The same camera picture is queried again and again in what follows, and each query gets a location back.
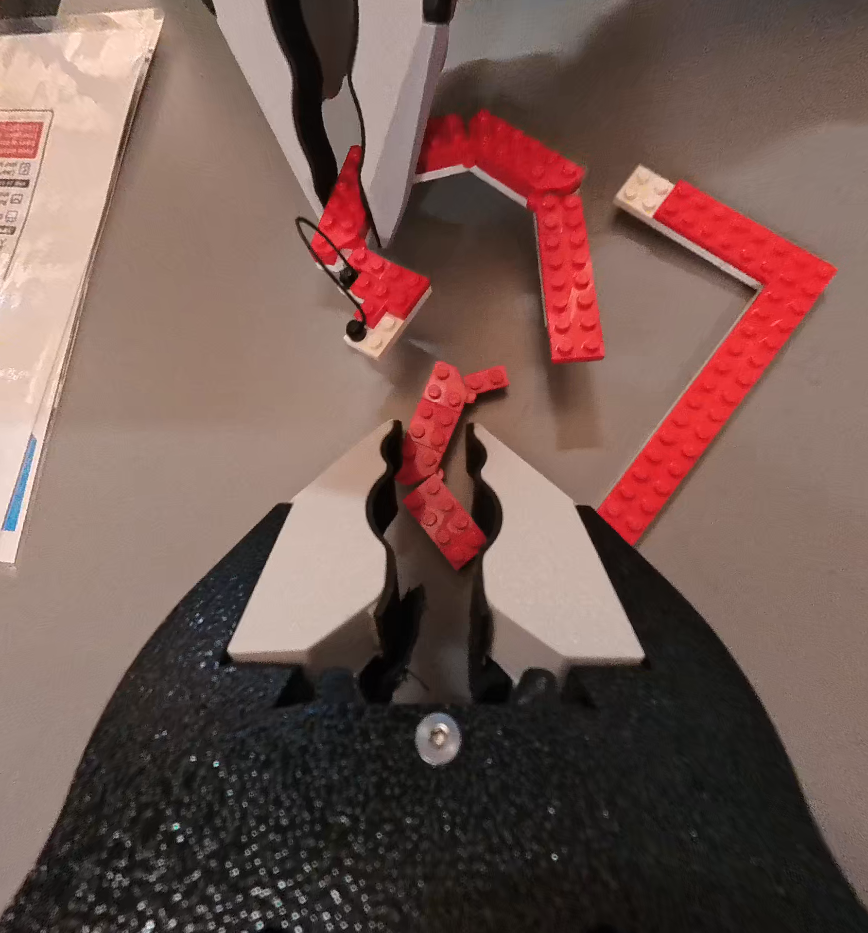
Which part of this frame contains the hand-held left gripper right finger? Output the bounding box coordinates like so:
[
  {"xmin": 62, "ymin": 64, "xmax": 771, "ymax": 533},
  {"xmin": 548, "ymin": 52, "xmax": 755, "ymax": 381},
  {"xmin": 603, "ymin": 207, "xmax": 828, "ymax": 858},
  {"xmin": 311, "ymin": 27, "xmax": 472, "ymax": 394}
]
[{"xmin": 465, "ymin": 421, "xmax": 646, "ymax": 679}]

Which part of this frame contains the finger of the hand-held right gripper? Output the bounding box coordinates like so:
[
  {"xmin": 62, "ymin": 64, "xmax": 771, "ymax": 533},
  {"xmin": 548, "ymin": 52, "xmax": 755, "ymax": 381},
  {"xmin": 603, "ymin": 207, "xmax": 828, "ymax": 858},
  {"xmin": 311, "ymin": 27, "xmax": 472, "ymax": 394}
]
[
  {"xmin": 316, "ymin": 0, "xmax": 452, "ymax": 250},
  {"xmin": 211, "ymin": 0, "xmax": 340, "ymax": 214}
]

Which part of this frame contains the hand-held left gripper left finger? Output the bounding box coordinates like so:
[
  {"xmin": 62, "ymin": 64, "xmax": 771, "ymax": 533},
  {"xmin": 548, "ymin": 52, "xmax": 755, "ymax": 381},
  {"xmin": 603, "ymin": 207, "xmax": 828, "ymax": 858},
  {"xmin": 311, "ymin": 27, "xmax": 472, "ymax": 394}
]
[{"xmin": 225, "ymin": 417, "xmax": 429, "ymax": 701}]

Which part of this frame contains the black lego string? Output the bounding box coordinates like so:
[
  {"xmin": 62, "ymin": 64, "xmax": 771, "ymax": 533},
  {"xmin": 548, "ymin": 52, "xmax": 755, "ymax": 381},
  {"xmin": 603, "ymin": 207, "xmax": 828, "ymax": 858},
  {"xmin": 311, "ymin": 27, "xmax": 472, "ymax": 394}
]
[{"xmin": 293, "ymin": 73, "xmax": 385, "ymax": 346}]

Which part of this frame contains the curved red lego assembly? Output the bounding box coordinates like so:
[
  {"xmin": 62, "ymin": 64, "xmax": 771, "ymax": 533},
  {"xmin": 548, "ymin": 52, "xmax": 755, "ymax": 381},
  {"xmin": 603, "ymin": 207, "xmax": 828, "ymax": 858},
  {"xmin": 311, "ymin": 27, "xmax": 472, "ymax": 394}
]
[{"xmin": 310, "ymin": 108, "xmax": 608, "ymax": 365}]

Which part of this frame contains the hooked red lego frame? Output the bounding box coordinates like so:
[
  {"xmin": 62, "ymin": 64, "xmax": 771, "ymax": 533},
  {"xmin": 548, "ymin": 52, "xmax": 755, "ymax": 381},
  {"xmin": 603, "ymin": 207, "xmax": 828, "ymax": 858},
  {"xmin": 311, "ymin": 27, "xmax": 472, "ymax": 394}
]
[{"xmin": 392, "ymin": 166, "xmax": 838, "ymax": 571}]

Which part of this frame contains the glossy printed instruction sheet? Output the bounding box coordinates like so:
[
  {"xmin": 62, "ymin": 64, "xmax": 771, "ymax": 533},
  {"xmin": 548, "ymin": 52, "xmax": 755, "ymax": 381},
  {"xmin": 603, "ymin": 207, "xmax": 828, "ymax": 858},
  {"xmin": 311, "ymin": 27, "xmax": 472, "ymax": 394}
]
[{"xmin": 0, "ymin": 9, "xmax": 165, "ymax": 467}]

